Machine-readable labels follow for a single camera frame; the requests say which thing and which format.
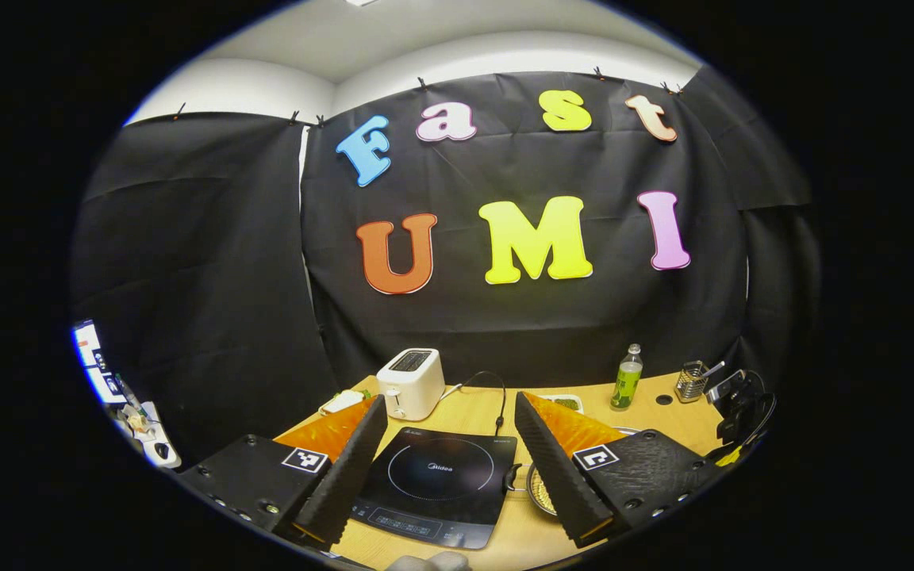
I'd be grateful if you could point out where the black power cable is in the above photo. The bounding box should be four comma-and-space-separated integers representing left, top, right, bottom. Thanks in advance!
461, 370, 507, 435

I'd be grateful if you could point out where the white toaster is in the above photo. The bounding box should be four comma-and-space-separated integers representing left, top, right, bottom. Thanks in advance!
376, 348, 446, 421

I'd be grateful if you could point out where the white blue printed box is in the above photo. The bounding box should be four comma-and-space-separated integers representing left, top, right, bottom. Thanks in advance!
72, 320, 126, 405

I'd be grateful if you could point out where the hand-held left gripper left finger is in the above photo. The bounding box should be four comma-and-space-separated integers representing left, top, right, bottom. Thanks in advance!
175, 395, 389, 548

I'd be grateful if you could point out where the small white plate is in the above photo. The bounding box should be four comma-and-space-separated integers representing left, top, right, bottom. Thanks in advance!
319, 389, 372, 416

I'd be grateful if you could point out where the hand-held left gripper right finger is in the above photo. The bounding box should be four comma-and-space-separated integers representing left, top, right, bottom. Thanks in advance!
514, 391, 732, 548

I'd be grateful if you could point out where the green drink bottle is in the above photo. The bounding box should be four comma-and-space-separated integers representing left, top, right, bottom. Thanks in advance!
610, 343, 643, 410

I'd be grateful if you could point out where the metal mesh utensil holder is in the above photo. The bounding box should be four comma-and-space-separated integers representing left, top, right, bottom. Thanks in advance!
675, 361, 709, 403

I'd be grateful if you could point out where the black induction cooktop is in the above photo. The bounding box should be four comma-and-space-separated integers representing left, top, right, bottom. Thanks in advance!
350, 427, 519, 550

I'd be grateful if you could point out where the steel pot with black handles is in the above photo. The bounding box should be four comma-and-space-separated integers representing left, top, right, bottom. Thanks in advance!
505, 428, 640, 517

